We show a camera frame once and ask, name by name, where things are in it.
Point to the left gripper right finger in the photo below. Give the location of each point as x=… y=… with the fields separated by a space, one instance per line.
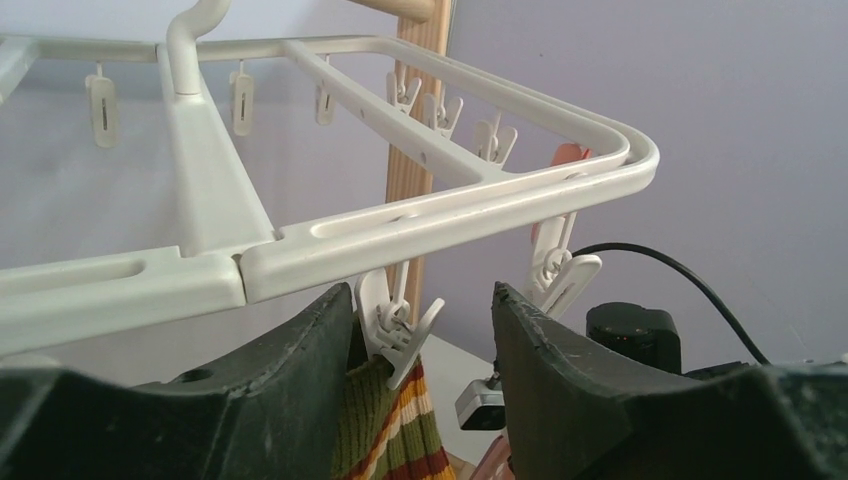
x=578 y=410

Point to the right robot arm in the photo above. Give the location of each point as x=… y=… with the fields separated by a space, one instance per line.
x=648 y=336

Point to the wooden hanger stand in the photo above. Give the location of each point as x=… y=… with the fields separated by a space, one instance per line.
x=426 y=24

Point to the olive orange striped sock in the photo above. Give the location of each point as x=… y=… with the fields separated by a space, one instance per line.
x=385 y=433

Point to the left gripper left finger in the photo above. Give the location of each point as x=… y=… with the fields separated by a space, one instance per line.
x=267 y=410

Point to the white plastic clip hanger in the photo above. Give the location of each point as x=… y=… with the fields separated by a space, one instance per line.
x=173 y=170

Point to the pink laundry basket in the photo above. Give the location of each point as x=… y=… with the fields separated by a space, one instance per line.
x=496 y=462

